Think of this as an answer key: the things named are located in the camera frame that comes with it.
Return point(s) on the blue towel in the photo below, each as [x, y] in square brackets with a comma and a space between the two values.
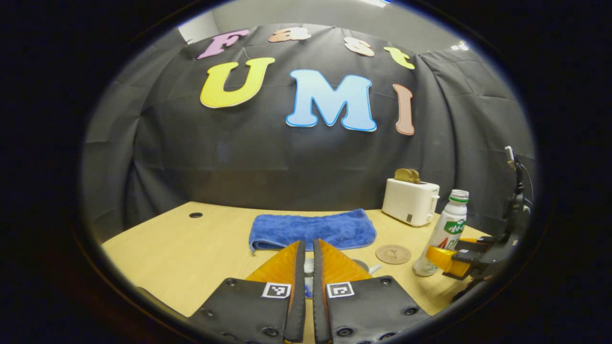
[311, 229]

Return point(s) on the round brown coaster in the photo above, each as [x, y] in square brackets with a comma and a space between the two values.
[393, 254]

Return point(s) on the black backdrop cloth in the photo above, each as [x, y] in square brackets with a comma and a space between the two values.
[191, 153]

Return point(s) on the brown toast slice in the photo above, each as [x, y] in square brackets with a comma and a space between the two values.
[417, 177]
[404, 176]

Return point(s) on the white teacup lid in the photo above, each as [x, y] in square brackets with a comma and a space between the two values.
[309, 266]

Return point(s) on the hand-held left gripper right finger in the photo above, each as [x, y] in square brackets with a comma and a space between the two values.
[318, 296]

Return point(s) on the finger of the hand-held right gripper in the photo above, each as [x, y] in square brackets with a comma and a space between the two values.
[475, 244]
[442, 258]

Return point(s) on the white water bottle green label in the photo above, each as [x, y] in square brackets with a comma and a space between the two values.
[449, 222]

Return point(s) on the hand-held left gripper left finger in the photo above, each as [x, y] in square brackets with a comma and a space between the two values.
[301, 286]

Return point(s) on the white toaster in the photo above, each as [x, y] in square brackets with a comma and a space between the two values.
[409, 200]

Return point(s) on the white ceramic teacup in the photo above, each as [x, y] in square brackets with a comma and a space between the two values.
[373, 269]

